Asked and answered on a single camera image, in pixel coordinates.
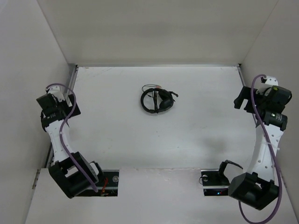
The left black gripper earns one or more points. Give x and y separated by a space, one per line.
75 111

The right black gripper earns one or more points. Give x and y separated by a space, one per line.
245 93

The black headphones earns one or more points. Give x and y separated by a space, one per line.
163 100

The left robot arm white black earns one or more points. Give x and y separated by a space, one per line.
70 170

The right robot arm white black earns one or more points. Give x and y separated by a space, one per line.
256 187

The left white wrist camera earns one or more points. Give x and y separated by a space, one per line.
58 92

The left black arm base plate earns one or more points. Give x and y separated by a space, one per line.
109 186

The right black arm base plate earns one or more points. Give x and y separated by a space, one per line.
214 183

